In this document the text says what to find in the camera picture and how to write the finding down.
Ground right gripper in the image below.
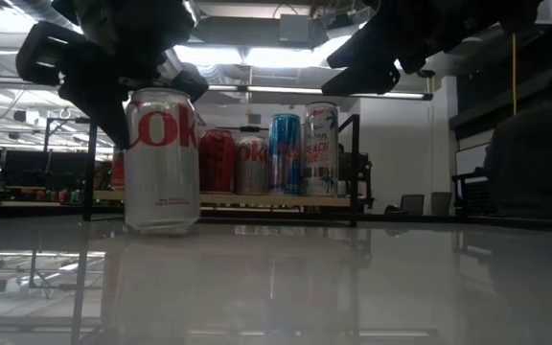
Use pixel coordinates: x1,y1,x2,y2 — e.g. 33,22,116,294
322,0,488,96

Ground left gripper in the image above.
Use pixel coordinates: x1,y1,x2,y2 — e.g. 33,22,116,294
53,0,209,150

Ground silver Diet Coke can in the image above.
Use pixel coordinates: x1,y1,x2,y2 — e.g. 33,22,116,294
123,87,201,236
235,135,270,196

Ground red Fanta can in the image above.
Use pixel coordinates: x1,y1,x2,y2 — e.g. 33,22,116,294
111,148,127,192

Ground white Celsius can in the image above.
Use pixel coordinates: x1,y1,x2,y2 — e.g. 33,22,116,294
303,101,340,197

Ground red Coke Zero can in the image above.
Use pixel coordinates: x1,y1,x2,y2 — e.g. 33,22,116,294
197,127,238,195

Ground blue silver Red Bull can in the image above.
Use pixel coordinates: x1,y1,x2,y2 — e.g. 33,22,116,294
267,113,305,196

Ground grey ceiling box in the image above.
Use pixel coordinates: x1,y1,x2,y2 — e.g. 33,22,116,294
278,12,315,47

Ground background workbench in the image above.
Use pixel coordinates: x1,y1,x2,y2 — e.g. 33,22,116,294
0,143,114,217

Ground grey chair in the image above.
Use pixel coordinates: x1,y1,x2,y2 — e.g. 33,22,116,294
399,194,426,216
429,191,454,217

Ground person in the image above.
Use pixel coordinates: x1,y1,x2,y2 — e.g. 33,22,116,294
482,69,552,222

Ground white table cover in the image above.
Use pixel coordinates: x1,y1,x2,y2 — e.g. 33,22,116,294
0,214,552,345

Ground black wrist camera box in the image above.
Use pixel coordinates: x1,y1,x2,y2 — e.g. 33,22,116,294
15,21,88,87

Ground yellow hanging cable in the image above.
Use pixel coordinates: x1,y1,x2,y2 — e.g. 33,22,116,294
510,33,518,116

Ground wooden shelf with black frame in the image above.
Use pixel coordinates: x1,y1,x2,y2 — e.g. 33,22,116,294
41,101,376,229

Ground black wire rack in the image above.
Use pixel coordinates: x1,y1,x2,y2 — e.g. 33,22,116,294
451,170,491,217

